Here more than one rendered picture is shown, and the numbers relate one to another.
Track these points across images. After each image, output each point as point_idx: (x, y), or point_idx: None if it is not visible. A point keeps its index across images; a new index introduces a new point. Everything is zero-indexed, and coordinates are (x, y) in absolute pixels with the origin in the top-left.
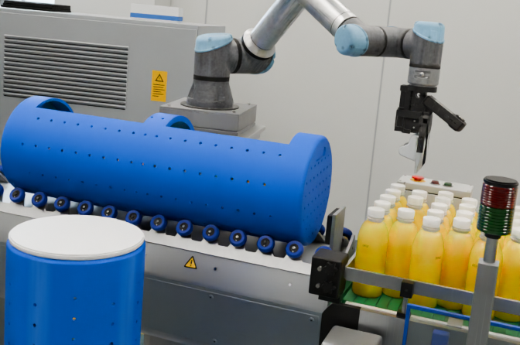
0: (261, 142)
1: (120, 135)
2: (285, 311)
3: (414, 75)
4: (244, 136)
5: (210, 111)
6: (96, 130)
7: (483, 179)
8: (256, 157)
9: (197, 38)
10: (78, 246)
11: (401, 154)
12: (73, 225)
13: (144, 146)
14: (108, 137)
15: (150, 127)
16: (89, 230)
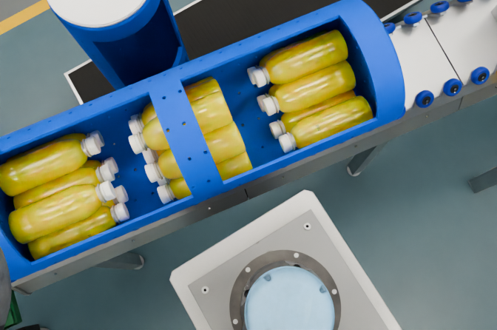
0: (15, 142)
1: (195, 60)
2: None
3: None
4: (186, 294)
5: (235, 261)
6: (230, 46)
7: None
8: (16, 132)
9: (306, 274)
10: None
11: None
12: None
13: (159, 73)
14: (208, 54)
15: (165, 81)
16: None
